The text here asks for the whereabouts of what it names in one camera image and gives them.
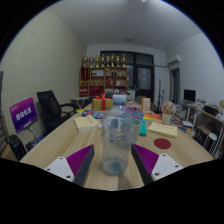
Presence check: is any teal notebook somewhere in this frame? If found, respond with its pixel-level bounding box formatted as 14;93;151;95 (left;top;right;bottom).
139;119;148;137

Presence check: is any dark framed glass door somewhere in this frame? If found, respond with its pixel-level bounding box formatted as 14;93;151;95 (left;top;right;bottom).
99;50;155;101

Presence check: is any purple sign board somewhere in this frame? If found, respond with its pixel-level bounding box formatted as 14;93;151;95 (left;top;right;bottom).
8;96;39;134

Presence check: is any orange book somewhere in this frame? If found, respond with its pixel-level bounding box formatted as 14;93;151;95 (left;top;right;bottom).
143;112;163;123

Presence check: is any blue printed booklet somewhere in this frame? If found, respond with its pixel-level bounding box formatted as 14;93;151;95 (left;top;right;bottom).
81;109;106;119

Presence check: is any wooden shelf unit with trophies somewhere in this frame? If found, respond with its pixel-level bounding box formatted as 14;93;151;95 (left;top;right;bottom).
78;53;129;98

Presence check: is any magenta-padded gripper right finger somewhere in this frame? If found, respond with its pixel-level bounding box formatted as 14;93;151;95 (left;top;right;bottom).
130;143;184;186

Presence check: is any white round stool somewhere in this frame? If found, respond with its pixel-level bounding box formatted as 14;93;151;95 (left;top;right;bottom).
203;132;219;156

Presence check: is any small orange white carton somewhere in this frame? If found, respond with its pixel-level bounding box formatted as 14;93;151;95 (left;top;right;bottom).
140;97;152;114

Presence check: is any yellow gift box red ribbon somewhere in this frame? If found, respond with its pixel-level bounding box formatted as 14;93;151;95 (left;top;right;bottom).
91;93;114;112

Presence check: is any black bag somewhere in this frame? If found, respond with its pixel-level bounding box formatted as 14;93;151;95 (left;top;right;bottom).
5;134;28;162

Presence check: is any black computer monitor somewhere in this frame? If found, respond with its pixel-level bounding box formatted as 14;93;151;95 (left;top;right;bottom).
183;88;197;104

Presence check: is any black office chair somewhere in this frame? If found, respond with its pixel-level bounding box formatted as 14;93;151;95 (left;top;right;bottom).
36;89;77;134

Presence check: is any flat round red coaster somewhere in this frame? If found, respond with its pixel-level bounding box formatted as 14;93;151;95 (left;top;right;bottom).
153;137;172;150

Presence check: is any cluttered wooden side desk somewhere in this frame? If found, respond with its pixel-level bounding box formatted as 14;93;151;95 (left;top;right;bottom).
181;99;224;134

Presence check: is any clear plastic water bottle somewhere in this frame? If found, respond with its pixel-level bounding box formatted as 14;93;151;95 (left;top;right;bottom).
101;94;135;177

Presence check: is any white wall air conditioner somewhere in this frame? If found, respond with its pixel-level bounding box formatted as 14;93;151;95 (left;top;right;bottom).
166;54;183;68

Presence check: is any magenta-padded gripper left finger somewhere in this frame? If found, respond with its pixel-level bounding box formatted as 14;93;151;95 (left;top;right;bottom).
43;144;96;188

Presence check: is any small white table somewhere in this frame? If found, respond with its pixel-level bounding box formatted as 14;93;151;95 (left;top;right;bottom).
70;96;90;109

